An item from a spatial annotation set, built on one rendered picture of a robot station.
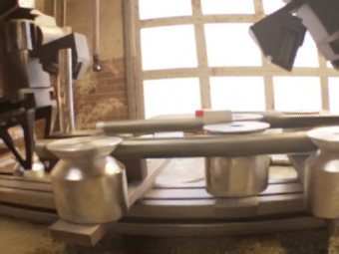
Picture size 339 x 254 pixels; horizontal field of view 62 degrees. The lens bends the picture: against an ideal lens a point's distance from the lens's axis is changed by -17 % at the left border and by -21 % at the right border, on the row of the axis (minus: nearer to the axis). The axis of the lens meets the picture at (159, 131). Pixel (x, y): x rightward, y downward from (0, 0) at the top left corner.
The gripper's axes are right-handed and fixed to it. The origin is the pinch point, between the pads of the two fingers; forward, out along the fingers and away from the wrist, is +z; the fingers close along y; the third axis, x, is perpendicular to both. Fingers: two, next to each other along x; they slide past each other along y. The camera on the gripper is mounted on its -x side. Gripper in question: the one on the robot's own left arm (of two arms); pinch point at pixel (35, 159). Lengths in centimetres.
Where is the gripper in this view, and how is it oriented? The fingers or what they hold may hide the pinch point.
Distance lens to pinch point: 45.2
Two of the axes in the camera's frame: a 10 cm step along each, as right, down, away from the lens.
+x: -9.6, 2.2, 1.6
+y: 1.3, -1.4, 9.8
